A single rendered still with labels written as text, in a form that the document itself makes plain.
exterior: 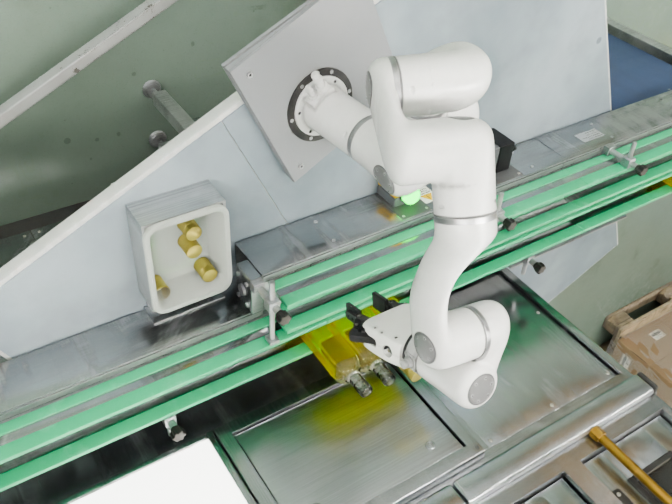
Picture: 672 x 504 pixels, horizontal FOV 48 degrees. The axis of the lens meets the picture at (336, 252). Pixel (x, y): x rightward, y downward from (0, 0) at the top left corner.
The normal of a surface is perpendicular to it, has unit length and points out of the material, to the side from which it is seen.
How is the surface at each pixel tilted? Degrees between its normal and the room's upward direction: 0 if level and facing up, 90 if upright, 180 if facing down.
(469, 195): 43
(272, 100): 4
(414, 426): 90
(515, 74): 0
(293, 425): 90
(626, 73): 90
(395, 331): 105
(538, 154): 90
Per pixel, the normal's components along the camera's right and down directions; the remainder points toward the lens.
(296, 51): 0.59, 0.52
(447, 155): 0.16, 0.32
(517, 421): 0.05, -0.76
